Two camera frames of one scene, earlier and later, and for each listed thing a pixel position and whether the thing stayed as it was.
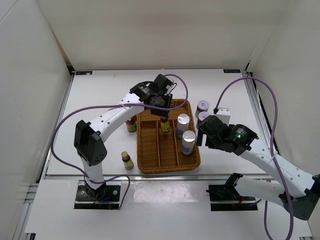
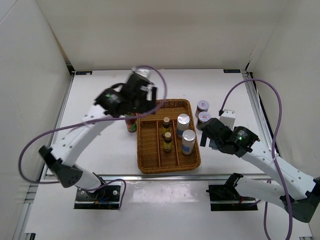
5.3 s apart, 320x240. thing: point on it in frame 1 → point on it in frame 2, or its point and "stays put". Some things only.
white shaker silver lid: (182, 124) stays put
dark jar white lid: (202, 105) stays put
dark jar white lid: (202, 115) stays put
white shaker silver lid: (188, 141) stays put
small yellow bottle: (129, 164) → (167, 142)
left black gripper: (160, 112) → (148, 105)
